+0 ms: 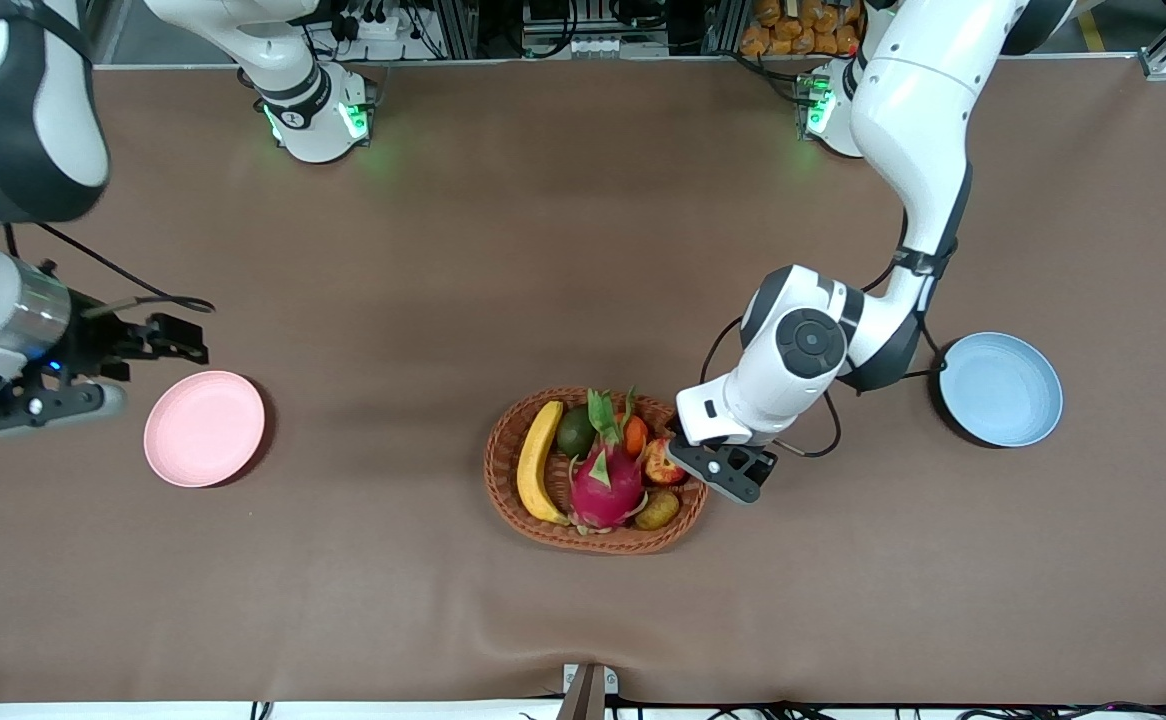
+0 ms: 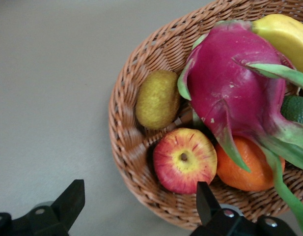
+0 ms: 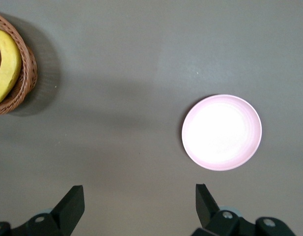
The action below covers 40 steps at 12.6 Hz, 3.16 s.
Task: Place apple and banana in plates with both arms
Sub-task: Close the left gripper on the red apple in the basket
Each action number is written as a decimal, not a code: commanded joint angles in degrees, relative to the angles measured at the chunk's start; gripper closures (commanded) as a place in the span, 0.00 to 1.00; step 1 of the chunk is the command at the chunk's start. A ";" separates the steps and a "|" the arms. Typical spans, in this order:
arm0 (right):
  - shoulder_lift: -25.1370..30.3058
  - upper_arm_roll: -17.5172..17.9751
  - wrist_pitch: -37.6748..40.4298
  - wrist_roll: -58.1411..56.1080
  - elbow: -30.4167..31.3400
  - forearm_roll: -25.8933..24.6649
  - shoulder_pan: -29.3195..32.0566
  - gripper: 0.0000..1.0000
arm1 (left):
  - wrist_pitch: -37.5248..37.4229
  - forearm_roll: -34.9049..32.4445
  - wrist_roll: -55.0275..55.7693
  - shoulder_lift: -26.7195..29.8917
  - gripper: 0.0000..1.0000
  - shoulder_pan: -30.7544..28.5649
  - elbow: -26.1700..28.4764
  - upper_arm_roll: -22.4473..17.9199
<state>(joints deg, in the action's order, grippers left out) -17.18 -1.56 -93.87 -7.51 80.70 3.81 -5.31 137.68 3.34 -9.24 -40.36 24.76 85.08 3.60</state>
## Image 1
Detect red yellow apple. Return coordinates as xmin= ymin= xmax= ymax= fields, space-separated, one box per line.
xmin=643 ymin=436 xmax=689 ymax=487

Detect yellow banana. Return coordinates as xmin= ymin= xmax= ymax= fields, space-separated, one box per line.
xmin=516 ymin=400 xmax=572 ymax=526

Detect small orange fruit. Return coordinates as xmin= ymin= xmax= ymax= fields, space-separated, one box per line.
xmin=621 ymin=386 xmax=652 ymax=460

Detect pink round plate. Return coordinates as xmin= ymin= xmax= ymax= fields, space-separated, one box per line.
xmin=143 ymin=370 xmax=267 ymax=489

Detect olive brown oval fruit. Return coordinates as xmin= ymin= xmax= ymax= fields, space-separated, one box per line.
xmin=634 ymin=490 xmax=682 ymax=532

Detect pink dragon fruit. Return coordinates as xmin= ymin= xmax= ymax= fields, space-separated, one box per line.
xmin=568 ymin=388 xmax=650 ymax=533

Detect dark green avocado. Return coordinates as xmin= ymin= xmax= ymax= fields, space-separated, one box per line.
xmin=556 ymin=404 xmax=599 ymax=461

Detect brown wicker oval basket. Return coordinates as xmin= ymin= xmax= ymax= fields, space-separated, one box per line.
xmin=484 ymin=386 xmax=713 ymax=556

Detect light blue round plate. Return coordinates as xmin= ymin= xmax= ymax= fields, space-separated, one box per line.
xmin=938 ymin=331 xmax=1065 ymax=448

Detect white power strip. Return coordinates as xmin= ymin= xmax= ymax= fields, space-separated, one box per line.
xmin=328 ymin=0 xmax=406 ymax=43

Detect orange snack bags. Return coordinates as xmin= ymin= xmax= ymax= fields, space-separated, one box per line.
xmin=738 ymin=0 xmax=864 ymax=58

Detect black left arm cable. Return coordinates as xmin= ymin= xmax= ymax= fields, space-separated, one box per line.
xmin=698 ymin=215 xmax=944 ymax=461

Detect metal table edge bracket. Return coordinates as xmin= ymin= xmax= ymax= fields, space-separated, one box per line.
xmin=555 ymin=662 xmax=620 ymax=720

